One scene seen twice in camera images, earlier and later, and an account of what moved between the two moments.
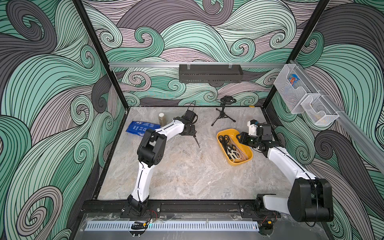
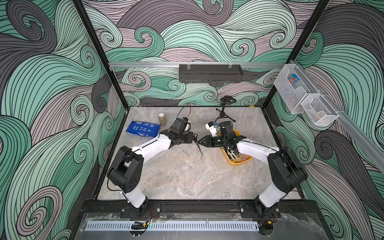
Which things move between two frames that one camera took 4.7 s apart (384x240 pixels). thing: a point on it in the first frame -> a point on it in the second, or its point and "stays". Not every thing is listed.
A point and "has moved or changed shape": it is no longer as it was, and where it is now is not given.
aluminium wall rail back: (116, 65) stays
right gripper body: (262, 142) -> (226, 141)
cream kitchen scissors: (233, 154) stays
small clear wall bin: (319, 109) stays
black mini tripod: (227, 100) stays
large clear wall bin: (293, 84) stays
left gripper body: (191, 131) -> (185, 138)
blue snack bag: (140, 128) stays
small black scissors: (195, 140) has moved or changed shape
